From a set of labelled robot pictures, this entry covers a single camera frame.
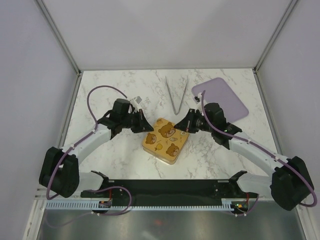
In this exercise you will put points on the left aluminium frame post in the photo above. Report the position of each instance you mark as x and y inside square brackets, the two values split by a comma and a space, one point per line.
[57, 34]

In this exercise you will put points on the silver tin lid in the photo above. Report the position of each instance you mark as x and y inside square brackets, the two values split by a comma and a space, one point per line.
[165, 142]

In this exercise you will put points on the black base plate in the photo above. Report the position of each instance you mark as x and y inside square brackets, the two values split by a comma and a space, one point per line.
[179, 192]

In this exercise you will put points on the white cable duct rail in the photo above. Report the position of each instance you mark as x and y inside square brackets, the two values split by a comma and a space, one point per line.
[98, 205]

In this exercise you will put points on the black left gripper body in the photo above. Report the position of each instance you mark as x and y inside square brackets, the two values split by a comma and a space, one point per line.
[125, 120]

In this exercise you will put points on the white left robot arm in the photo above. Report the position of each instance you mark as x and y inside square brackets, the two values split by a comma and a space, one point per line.
[60, 170]

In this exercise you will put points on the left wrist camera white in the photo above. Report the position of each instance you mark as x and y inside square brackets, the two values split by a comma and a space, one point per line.
[135, 102]

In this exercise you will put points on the right aluminium frame post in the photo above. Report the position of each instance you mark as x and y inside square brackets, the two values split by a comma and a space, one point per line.
[275, 34]

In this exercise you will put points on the aluminium frame post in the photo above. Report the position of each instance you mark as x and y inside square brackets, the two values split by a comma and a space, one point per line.
[57, 34]
[275, 34]

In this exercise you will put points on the metal tongs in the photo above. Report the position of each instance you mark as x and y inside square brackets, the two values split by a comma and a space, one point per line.
[177, 88]

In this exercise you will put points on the lavender plastic tray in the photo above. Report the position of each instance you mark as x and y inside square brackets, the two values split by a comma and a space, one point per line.
[218, 91]

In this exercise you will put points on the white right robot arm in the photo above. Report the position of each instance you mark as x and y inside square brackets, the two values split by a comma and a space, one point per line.
[287, 180]

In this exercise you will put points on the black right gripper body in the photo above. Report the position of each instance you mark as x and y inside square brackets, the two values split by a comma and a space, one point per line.
[204, 126]

